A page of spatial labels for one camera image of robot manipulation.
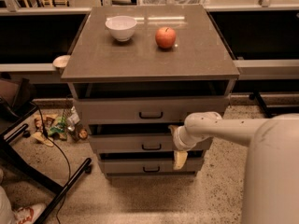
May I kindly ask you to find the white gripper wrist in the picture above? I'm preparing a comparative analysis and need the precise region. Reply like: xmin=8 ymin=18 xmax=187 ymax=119
xmin=168 ymin=125 xmax=200 ymax=170

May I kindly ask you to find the grey drawer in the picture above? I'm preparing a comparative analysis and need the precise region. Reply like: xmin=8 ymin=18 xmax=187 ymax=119
xmin=99 ymin=158 xmax=204 ymax=175
xmin=74 ymin=97 xmax=229 ymax=124
xmin=88 ymin=132 xmax=215 ymax=154

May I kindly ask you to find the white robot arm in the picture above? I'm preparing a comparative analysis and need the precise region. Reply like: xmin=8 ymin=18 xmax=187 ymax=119
xmin=169 ymin=112 xmax=299 ymax=224

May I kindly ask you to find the grey drawer cabinet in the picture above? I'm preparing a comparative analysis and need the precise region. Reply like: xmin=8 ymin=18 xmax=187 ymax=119
xmin=61 ymin=5 xmax=241 ymax=181

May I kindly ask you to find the black stand base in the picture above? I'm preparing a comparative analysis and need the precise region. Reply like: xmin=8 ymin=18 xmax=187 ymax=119
xmin=249 ymin=91 xmax=299 ymax=118

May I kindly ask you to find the plastic bottle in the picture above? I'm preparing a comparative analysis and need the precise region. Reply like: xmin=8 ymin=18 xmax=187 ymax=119
xmin=66 ymin=106 xmax=79 ymax=142

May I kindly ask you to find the red apple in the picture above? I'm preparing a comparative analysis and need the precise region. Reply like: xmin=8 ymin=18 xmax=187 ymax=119
xmin=155 ymin=27 xmax=177 ymax=49

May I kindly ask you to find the snack bags pile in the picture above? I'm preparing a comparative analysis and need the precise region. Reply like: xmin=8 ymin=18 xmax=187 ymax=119
xmin=32 ymin=114 xmax=67 ymax=147

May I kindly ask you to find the white bowl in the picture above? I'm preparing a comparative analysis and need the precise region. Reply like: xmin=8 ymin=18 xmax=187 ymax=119
xmin=106 ymin=16 xmax=137 ymax=42

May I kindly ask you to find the black cable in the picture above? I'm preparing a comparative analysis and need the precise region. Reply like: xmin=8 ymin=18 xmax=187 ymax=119
xmin=31 ymin=100 xmax=72 ymax=224

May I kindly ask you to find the black chair frame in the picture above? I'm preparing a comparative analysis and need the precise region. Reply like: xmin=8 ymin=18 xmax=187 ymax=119
xmin=0 ymin=77 xmax=93 ymax=224

